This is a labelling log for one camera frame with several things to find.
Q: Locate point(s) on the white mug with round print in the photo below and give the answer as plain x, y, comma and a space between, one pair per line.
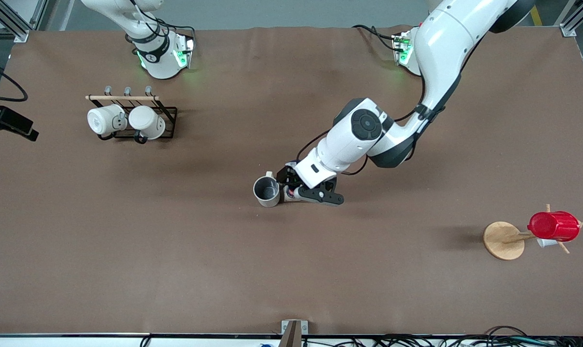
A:
103, 119

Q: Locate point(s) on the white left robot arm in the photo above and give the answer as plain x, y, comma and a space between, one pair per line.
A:
440, 43

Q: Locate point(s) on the brown table cover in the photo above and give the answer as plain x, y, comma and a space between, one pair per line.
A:
291, 250

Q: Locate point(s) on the blue white milk carton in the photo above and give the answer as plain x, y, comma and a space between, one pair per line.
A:
291, 195

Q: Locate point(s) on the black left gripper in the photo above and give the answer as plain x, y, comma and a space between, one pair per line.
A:
288, 175

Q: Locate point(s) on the red plastic cup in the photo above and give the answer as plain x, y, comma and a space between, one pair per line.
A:
554, 226

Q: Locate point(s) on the brown post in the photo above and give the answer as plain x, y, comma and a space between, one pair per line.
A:
291, 337

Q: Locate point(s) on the plain white mug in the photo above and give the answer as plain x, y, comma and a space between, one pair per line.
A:
146, 121

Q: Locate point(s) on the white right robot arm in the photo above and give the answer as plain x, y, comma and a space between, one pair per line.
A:
157, 62

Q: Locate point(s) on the wooden mug tree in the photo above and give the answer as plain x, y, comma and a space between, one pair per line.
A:
502, 241

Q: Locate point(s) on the aluminium frame profile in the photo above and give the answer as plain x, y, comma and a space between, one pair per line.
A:
11, 24
573, 24

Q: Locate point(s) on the grey metal bracket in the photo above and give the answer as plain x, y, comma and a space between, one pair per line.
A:
285, 326

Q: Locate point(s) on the grey ceramic mug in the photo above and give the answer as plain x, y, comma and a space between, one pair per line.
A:
266, 189

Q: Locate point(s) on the small white cup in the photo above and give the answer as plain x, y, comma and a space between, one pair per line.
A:
546, 243

